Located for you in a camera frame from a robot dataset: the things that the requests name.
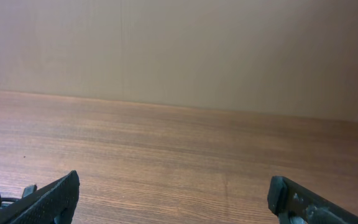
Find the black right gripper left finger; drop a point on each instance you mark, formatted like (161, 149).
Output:
(54, 203)

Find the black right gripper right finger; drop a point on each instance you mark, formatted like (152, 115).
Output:
(293, 203)

